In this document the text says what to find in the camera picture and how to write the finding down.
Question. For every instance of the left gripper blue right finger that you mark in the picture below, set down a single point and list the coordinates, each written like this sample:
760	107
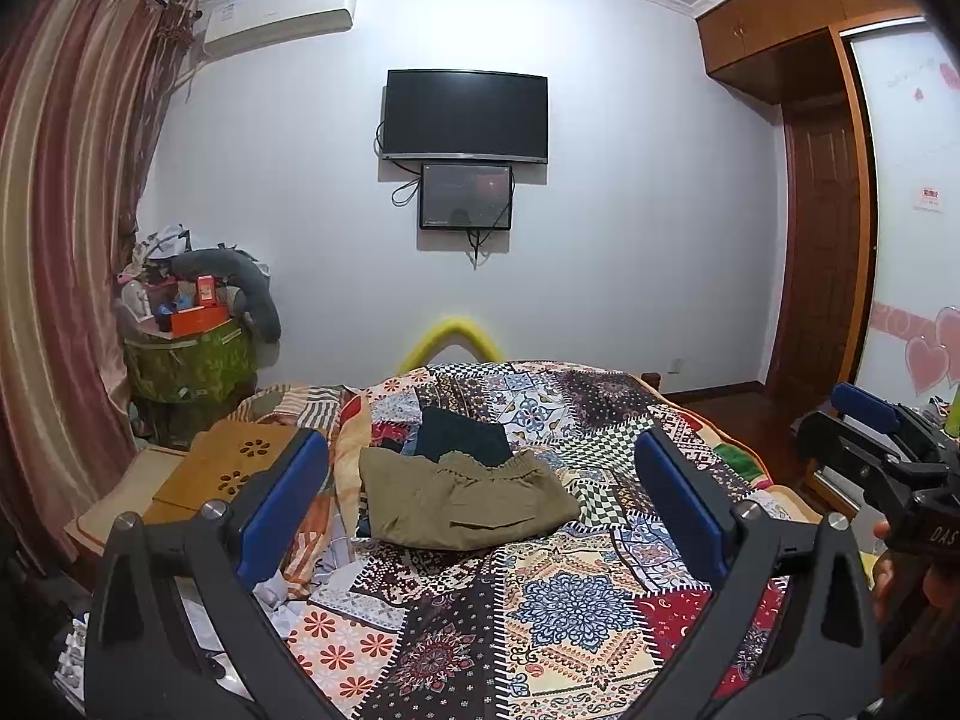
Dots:
732	547

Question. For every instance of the khaki pants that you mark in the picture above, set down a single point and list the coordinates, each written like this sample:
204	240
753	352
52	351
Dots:
457	504

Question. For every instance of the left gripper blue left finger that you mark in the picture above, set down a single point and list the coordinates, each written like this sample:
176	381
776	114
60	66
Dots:
229	554

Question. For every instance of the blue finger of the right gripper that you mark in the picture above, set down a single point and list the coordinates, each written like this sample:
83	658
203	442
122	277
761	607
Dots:
852	428
921	439

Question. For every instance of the wooden overhead cabinet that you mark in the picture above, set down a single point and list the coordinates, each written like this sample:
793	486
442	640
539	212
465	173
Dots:
782	51

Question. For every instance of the person's right hand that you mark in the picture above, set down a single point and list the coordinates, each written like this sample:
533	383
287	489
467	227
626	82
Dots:
940	584

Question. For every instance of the small black wall monitor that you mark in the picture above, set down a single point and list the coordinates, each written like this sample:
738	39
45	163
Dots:
465	197

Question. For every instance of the grey plush pillow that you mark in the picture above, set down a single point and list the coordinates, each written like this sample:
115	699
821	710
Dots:
239	270

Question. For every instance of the white wall air conditioner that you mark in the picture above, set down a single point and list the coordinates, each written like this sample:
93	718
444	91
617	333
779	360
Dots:
237	26

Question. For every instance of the striped red beige curtain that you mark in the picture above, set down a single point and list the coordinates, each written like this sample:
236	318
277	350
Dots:
85	90

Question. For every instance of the white cloth with tag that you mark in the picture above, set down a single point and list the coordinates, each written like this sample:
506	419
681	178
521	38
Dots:
284	605

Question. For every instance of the orange box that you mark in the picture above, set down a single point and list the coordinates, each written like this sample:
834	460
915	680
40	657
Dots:
198	319

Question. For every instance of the dark navy folded garment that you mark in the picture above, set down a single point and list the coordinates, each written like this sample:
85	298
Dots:
442	432

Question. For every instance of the brown wooden door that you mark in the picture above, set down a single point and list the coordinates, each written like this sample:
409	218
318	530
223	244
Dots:
819	332

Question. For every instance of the black wall television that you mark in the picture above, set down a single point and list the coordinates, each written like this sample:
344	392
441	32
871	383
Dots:
465	115

